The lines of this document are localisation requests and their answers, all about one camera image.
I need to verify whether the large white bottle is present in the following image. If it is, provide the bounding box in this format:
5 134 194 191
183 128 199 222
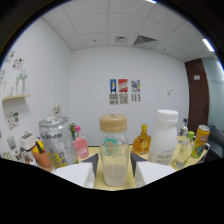
147 109 180 166

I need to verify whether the glass jar beige lid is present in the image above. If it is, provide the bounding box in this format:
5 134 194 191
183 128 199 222
99 113 130 187

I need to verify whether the pink liquid bottle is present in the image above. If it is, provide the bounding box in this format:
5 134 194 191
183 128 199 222
73 125 90 159

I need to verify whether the amber liquid bottle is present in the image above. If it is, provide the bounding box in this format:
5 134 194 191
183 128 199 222
132 123 152 156

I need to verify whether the silver and black can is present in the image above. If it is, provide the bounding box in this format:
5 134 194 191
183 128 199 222
38 116 78 169

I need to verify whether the clear bottle green cap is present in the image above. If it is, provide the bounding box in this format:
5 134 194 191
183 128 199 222
173 130 196 169

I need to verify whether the orange pen holder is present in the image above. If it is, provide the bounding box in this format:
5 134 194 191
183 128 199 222
32 140 53 169

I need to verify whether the green potted plant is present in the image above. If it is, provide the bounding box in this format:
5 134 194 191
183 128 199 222
69 122 77 141

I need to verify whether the clear bottle blue cap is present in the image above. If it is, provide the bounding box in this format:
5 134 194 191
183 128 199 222
179 118 190 138

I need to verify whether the white flower vase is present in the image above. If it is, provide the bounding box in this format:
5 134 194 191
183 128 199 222
52 101 64 118

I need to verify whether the brown door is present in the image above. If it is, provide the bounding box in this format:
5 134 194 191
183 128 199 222
184 58 211 135

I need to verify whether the white branch ornament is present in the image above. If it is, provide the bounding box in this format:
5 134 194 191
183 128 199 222
14 69 29 96

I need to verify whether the ceiling air vent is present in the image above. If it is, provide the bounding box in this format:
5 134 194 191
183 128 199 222
133 34 158 47

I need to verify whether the white colourful wall poster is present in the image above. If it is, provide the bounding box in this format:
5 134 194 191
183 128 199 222
130 79 142 103

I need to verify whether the red wall poster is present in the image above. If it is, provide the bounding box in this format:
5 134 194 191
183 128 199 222
118 78 129 105

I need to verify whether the blue wall poster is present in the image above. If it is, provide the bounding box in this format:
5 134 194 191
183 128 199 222
109 78 118 105

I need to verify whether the wooden wall shelf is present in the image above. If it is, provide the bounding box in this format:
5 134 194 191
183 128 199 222
2 94 31 102

